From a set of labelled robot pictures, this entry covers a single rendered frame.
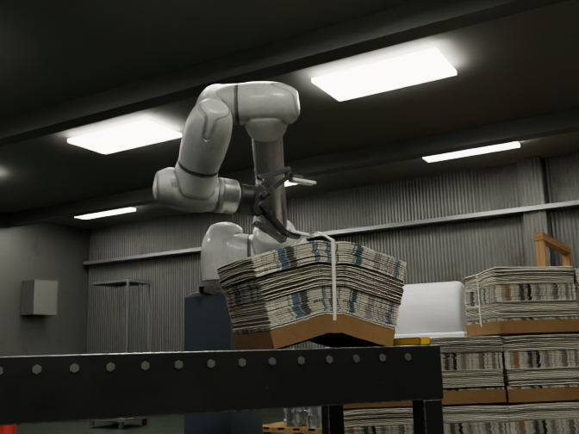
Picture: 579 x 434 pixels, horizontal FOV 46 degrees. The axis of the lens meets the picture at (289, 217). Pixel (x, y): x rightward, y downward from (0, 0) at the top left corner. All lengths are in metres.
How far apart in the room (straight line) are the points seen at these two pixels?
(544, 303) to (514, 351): 0.20
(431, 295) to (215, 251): 3.17
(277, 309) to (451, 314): 3.82
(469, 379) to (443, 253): 7.93
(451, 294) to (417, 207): 5.27
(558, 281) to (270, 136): 1.14
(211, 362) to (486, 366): 1.30
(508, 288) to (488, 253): 7.64
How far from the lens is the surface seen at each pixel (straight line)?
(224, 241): 2.50
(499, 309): 2.52
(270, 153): 2.25
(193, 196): 1.67
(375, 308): 1.72
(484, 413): 2.49
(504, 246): 10.13
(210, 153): 1.62
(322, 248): 1.66
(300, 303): 1.63
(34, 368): 1.35
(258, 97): 2.15
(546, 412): 2.56
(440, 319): 5.37
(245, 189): 1.73
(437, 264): 10.36
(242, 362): 1.42
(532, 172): 10.05
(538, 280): 2.57
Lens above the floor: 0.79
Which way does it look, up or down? 11 degrees up
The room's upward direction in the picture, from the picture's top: 2 degrees counter-clockwise
